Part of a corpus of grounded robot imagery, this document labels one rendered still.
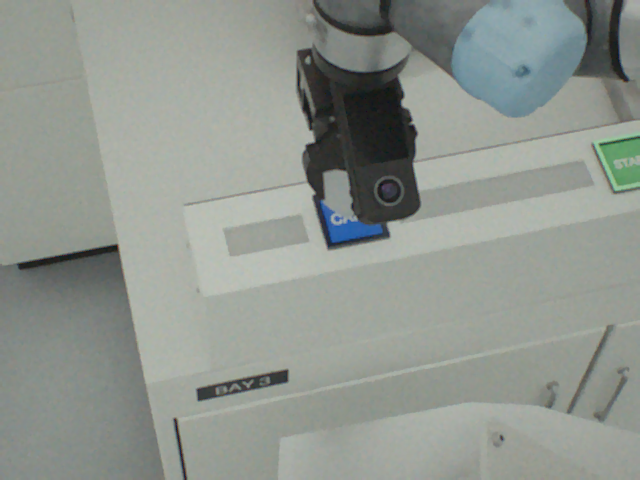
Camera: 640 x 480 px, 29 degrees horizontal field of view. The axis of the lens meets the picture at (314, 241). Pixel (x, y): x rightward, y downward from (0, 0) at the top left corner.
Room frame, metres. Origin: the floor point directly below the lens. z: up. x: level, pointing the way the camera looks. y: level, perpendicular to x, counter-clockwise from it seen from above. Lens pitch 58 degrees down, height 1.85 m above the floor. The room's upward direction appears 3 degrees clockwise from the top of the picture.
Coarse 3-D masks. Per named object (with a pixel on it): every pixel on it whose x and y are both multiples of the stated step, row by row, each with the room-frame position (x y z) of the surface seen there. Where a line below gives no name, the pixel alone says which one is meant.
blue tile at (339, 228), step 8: (320, 200) 0.60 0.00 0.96; (328, 208) 0.59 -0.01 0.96; (328, 216) 0.58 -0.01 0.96; (336, 216) 0.58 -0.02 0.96; (352, 216) 0.58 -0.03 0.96; (328, 224) 0.57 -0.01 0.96; (336, 224) 0.57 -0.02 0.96; (344, 224) 0.57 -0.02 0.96; (352, 224) 0.57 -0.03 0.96; (360, 224) 0.57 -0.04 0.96; (328, 232) 0.56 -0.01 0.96; (336, 232) 0.56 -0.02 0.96; (344, 232) 0.56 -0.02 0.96; (352, 232) 0.57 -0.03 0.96; (360, 232) 0.57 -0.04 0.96; (368, 232) 0.57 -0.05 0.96; (376, 232) 0.57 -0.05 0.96; (336, 240) 0.56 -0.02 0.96; (344, 240) 0.56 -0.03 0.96
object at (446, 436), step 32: (416, 416) 0.46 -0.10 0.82; (448, 416) 0.46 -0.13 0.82; (480, 416) 0.47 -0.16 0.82; (512, 416) 0.47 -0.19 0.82; (544, 416) 0.47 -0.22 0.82; (288, 448) 0.42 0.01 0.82; (320, 448) 0.43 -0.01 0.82; (352, 448) 0.43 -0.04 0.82; (384, 448) 0.43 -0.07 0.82; (416, 448) 0.43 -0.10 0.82; (448, 448) 0.43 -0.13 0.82; (576, 448) 0.44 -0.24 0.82; (608, 448) 0.44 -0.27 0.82
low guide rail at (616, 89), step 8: (608, 80) 0.86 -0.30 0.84; (616, 80) 0.84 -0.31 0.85; (624, 80) 0.84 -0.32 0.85; (608, 88) 0.85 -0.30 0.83; (616, 88) 0.84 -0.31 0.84; (624, 88) 0.83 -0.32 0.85; (632, 88) 0.83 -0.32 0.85; (616, 96) 0.83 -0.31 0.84; (624, 96) 0.82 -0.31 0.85; (632, 96) 0.82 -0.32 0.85; (616, 104) 0.83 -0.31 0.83; (624, 104) 0.82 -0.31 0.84; (632, 104) 0.81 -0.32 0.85; (616, 112) 0.82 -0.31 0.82; (624, 112) 0.81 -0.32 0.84; (632, 112) 0.80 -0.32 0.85; (624, 120) 0.81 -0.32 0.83
